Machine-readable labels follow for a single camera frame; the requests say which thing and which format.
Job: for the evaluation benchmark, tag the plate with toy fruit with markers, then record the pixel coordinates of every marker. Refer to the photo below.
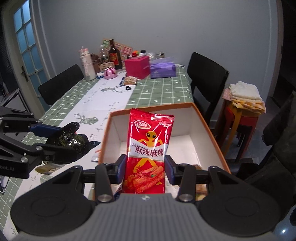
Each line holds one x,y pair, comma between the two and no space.
137,54

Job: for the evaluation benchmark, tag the folded cloth stack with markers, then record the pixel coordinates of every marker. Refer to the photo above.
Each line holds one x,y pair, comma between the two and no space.
246,96

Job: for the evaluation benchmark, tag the orange cardboard box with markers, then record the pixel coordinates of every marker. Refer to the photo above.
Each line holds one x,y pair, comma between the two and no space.
191,141

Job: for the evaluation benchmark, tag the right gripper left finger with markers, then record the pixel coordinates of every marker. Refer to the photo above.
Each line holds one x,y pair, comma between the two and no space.
107,174

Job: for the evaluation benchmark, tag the small glass jar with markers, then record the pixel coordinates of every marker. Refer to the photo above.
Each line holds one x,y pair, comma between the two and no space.
160,55

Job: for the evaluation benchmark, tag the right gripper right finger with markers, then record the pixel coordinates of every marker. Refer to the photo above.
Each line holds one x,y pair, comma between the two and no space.
184,176

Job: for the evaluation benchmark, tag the red spicy strip packet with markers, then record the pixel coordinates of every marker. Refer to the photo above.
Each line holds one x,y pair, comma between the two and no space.
147,144

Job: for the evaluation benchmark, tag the black chair right side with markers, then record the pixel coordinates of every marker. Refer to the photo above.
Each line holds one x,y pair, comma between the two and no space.
208,78

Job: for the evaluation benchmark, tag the green checked tablecloth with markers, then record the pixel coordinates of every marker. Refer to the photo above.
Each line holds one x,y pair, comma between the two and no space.
154,92

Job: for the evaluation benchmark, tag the magenta cube box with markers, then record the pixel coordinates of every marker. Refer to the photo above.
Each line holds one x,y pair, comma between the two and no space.
138,68

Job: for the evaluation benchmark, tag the dark brown glass bottle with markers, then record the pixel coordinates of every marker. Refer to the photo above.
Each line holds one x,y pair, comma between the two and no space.
114,55

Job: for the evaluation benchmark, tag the white pink tumbler bottle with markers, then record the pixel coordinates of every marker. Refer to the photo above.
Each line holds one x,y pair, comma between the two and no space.
86,60

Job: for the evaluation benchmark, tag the red wooden stool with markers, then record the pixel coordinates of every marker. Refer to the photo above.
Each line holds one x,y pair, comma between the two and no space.
235,122

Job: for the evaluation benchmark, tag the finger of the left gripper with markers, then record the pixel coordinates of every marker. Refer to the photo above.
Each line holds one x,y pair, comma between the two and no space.
41,128
44,152

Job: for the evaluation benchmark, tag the black foil snack packet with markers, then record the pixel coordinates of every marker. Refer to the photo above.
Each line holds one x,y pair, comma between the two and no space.
67,137

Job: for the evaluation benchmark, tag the clear plastic water bottle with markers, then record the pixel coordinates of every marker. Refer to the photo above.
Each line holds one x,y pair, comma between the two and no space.
103,54

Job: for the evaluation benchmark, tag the white deer table runner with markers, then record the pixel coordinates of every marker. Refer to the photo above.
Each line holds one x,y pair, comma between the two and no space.
89,104

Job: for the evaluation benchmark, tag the purple tissue pack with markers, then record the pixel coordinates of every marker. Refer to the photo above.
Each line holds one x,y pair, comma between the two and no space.
162,68

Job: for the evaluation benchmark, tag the glass panel door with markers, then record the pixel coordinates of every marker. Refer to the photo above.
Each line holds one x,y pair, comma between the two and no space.
24,51

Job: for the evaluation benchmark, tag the pink round container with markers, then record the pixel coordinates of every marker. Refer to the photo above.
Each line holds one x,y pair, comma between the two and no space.
110,73

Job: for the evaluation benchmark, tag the colourful dotted game board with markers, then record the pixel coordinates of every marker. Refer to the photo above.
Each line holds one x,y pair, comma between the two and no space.
123,49

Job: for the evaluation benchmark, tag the small nut snack bag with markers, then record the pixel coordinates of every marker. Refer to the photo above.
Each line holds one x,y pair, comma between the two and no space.
129,80

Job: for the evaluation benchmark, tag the black chair left side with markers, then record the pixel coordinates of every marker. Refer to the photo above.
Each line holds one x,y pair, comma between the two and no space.
52,90

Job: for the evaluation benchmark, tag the black chair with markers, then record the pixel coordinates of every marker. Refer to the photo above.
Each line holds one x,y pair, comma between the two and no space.
208,78
52,90

